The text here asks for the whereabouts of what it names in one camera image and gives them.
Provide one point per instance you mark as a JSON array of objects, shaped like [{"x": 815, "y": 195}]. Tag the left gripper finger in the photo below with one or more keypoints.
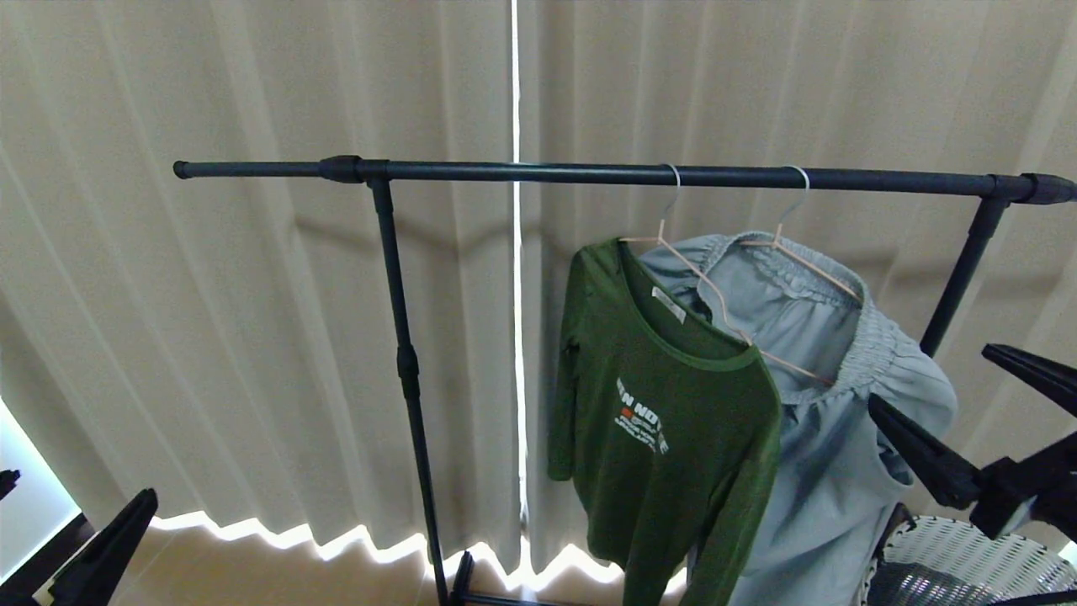
[
  {"x": 7, "y": 481},
  {"x": 109, "y": 555}
]

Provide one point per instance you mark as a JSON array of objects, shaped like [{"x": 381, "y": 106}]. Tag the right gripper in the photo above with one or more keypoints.
[{"x": 1026, "y": 488}]

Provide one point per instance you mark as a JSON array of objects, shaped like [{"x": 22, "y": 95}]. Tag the pink clothes hanger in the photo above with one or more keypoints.
[
  {"x": 698, "y": 273},
  {"x": 812, "y": 265}
]

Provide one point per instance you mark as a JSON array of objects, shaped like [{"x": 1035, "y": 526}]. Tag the green garment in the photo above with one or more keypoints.
[{"x": 665, "y": 421}]

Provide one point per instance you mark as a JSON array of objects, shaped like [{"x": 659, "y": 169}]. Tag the white laundry basket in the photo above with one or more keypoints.
[{"x": 968, "y": 564}]

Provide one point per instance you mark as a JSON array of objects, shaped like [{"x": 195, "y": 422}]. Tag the black clothes rack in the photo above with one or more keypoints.
[{"x": 589, "y": 174}]

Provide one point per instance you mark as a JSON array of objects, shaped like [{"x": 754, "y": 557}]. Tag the beige curtain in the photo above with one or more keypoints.
[{"x": 210, "y": 337}]

